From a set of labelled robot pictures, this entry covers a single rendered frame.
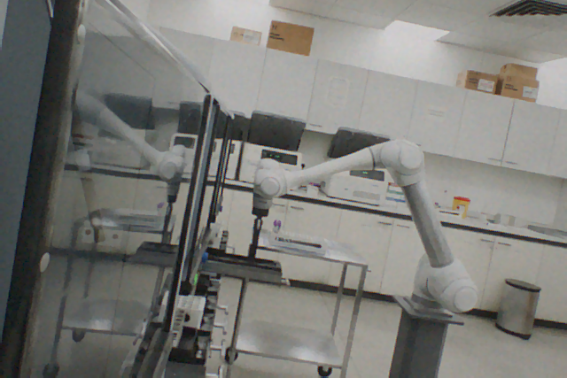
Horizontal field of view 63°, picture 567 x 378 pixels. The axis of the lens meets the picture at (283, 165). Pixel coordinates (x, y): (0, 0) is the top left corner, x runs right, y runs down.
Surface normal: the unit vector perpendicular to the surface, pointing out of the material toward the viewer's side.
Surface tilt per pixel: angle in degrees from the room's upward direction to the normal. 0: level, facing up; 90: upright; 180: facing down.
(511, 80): 89
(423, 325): 90
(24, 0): 90
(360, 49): 90
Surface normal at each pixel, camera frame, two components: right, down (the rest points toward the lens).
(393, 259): 0.09, 0.07
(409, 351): -0.64, -0.08
